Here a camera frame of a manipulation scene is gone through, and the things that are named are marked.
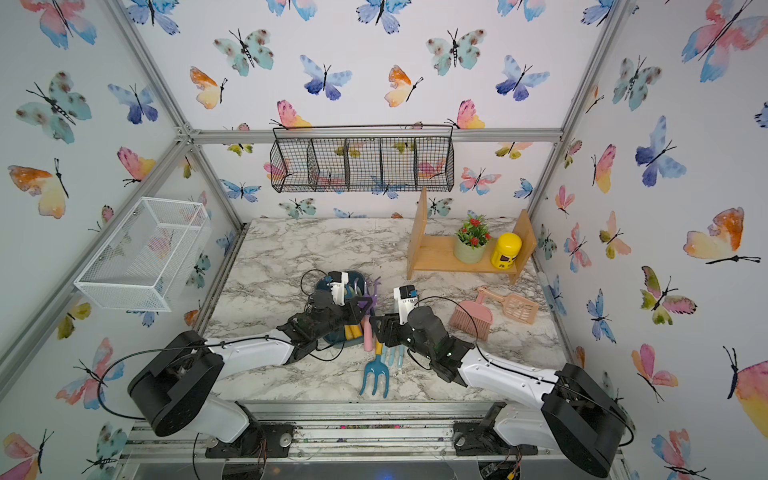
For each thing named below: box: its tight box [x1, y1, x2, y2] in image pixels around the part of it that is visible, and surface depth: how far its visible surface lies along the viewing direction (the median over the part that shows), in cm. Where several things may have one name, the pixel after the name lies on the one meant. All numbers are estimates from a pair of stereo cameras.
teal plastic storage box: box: [310, 270, 367, 348], surface depth 80 cm
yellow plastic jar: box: [491, 232, 523, 270], surface depth 93 cm
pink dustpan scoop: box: [477, 286, 539, 325], surface depth 100 cm
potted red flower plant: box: [454, 210, 493, 264], surface depth 93 cm
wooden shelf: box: [407, 188, 537, 284], surface depth 101 cm
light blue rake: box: [380, 342, 406, 369], surface depth 88 cm
